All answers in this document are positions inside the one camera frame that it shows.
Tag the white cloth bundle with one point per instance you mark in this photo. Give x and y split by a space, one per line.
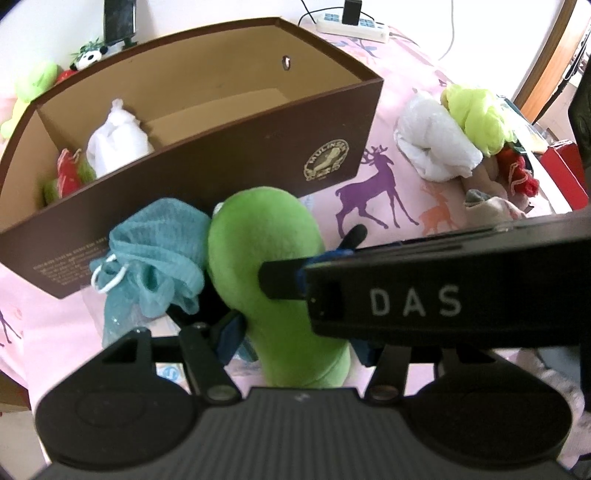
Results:
434 143

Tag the black charger plug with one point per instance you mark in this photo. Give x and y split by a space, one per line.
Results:
351 12

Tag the white mesh bath sponge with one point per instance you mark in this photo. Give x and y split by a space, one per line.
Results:
118 142

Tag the beige plush toy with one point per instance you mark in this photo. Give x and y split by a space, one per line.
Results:
487 199

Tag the teal mesh bath sponge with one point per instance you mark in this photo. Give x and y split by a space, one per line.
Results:
156 259

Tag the green yellow plush toy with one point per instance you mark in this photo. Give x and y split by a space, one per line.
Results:
27 90

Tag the panda plush toy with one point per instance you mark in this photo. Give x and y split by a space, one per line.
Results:
88 54

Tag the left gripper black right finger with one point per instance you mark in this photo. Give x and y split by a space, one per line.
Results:
390 376

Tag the red mesh bath sponge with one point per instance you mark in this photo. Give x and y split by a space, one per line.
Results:
68 179

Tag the white power strip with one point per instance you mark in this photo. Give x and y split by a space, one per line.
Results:
366 29

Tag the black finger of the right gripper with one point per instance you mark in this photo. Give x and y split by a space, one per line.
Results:
323 258

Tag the brown cardboard box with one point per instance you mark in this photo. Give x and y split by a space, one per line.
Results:
258 102

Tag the red plush toy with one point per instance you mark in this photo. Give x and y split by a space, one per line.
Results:
65 75

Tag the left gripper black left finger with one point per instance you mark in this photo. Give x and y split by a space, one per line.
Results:
193 349

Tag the neon yellow cloth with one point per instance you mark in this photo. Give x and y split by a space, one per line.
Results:
479 114

